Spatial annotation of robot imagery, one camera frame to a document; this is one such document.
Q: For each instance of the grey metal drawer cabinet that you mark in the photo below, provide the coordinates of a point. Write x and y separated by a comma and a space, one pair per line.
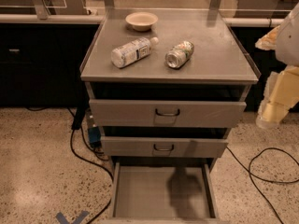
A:
168, 95

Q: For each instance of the grey middle drawer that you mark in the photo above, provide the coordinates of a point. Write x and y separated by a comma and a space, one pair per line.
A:
163, 147

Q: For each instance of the white horizontal rail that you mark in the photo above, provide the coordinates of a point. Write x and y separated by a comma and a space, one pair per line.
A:
91, 19

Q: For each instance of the grey top drawer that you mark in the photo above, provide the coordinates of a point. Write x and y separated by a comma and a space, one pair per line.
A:
150, 113

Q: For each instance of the grey open bottom drawer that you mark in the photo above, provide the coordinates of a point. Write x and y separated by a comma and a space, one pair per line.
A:
163, 195

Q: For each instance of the cream ceramic bowl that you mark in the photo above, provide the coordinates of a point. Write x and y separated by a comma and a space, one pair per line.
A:
141, 21

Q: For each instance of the blue power box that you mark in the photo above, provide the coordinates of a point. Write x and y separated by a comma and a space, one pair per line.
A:
93, 132

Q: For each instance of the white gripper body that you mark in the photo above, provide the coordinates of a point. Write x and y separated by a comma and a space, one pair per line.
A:
289, 42

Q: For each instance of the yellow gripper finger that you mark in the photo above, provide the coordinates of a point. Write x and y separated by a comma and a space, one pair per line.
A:
268, 41
281, 93

